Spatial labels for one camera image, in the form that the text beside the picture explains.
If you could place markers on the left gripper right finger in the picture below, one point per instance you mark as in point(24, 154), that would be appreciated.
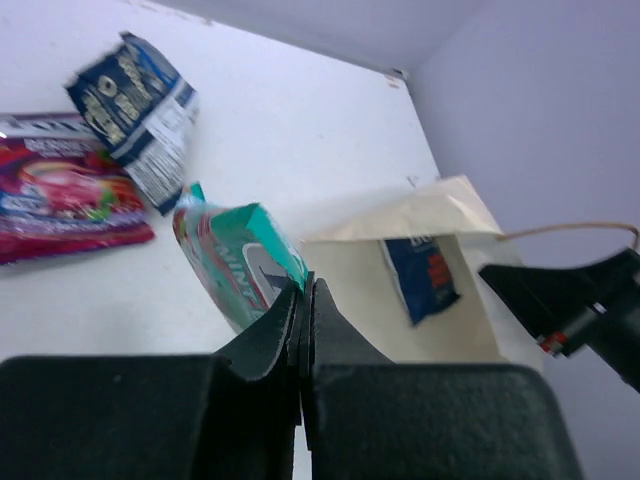
point(367, 417)

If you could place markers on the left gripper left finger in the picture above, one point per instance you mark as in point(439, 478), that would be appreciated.
point(225, 415)

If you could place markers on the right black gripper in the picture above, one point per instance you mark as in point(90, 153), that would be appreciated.
point(564, 309)

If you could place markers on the brown paper bag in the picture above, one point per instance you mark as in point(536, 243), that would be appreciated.
point(477, 328)

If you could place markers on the green mint candy pack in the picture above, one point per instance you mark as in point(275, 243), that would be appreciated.
point(239, 254)

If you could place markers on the purple berry candy bag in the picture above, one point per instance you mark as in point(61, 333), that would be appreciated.
point(61, 193)

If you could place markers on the navy kettle chips bag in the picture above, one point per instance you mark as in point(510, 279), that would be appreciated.
point(143, 111)

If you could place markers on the blue snack box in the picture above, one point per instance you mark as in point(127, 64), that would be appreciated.
point(421, 275)

